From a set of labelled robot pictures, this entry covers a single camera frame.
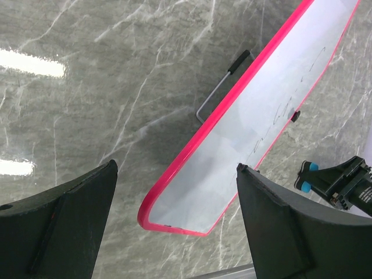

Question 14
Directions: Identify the wire whiteboard stand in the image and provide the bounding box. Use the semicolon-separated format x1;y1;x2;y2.
195;49;255;124

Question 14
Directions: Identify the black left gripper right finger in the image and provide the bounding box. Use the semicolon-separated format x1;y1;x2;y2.
237;164;371;278

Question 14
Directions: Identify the black clip on whiteboard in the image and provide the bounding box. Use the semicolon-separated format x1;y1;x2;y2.
291;110;301;123

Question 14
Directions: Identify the pink framed whiteboard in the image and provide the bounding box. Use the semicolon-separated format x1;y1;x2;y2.
137;1;359;236

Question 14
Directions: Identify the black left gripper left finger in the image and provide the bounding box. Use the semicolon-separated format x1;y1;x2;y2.
1;160;118;278

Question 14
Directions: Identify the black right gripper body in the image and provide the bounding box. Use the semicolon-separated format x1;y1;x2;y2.
310;156;371;217

